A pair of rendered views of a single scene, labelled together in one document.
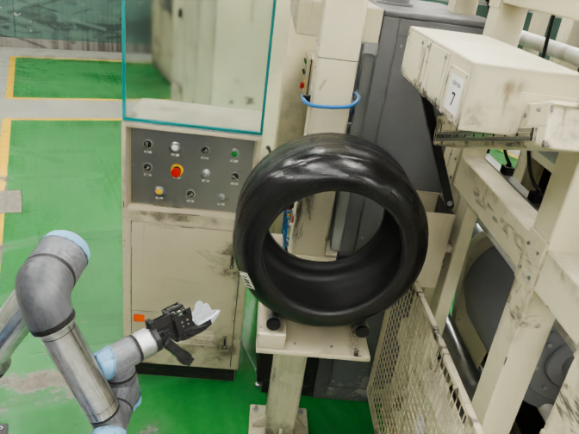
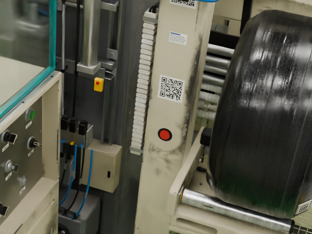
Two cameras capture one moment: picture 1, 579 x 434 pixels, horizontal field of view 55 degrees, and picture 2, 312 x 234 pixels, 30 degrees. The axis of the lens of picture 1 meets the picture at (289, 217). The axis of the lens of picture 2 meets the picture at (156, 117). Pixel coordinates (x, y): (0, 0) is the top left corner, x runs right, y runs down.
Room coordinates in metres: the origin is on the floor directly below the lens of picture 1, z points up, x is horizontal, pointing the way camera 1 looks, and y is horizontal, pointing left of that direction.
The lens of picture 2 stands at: (1.38, 1.39, 2.03)
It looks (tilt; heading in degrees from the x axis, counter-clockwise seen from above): 32 degrees down; 289
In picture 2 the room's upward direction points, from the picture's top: 7 degrees clockwise
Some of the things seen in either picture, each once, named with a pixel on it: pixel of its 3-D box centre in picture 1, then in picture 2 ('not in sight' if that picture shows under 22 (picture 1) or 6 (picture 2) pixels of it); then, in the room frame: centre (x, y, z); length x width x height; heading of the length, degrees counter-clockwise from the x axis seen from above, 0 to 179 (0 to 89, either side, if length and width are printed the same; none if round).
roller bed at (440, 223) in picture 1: (418, 238); (211, 76); (1.84, -0.48, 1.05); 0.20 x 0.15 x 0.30; 5
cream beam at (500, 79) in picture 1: (474, 75); not in sight; (1.49, -0.43, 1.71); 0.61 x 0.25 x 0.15; 5
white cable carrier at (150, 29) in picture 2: not in sight; (146, 85); (1.92, -0.04, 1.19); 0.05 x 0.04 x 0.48; 95
